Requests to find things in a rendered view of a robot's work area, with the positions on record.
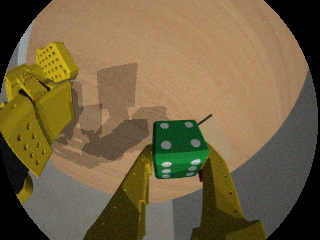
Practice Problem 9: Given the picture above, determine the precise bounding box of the green die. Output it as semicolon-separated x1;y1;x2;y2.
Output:
152;120;210;179

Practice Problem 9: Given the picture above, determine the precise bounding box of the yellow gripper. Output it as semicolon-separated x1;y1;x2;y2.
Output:
83;141;267;240

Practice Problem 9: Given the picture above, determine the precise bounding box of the tan square mat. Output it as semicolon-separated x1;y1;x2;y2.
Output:
198;114;233;160

